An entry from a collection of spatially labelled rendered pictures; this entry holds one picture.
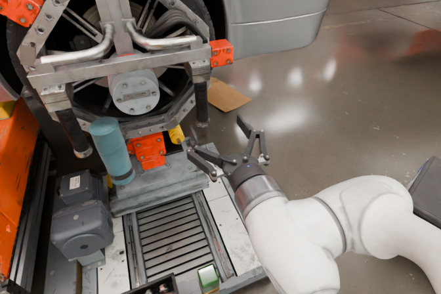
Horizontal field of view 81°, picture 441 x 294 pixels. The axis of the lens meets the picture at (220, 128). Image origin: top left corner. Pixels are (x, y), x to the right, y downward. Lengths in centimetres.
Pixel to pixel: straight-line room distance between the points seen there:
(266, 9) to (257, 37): 11
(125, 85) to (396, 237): 65
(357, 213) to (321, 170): 129
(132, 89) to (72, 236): 59
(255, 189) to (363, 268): 107
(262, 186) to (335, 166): 135
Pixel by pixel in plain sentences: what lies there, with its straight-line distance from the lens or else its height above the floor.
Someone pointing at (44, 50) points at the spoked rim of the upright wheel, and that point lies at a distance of 96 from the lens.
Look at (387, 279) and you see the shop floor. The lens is 152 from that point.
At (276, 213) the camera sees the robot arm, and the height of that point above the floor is 88.
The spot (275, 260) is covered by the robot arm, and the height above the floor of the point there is 86.
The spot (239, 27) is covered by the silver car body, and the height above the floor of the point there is 89.
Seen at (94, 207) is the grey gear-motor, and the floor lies 40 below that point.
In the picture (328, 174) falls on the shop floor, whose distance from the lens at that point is 175.
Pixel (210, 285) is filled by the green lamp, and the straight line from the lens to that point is 63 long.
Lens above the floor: 125
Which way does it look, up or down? 41 degrees down
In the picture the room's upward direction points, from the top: straight up
